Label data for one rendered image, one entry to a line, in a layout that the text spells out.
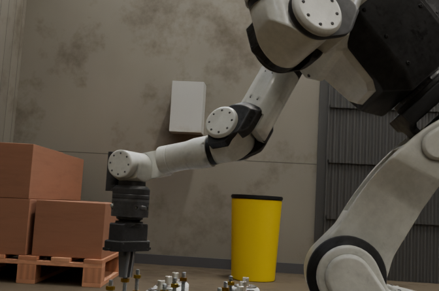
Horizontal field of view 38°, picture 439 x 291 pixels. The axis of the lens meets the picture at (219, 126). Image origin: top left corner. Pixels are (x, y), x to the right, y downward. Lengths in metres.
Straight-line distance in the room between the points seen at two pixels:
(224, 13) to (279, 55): 4.57
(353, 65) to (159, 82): 4.28
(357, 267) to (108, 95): 4.48
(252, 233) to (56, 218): 1.37
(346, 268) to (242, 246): 3.33
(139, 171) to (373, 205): 0.56
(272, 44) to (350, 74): 0.34
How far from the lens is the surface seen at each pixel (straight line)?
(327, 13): 0.89
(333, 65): 1.25
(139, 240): 1.52
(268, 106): 1.40
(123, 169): 1.47
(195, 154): 1.41
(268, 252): 4.48
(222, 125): 1.37
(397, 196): 1.21
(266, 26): 0.90
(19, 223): 3.93
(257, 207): 4.43
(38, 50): 5.76
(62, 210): 3.88
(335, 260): 1.15
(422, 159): 1.20
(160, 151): 1.46
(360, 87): 1.23
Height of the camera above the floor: 0.51
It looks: 7 degrees up
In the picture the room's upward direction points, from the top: 3 degrees clockwise
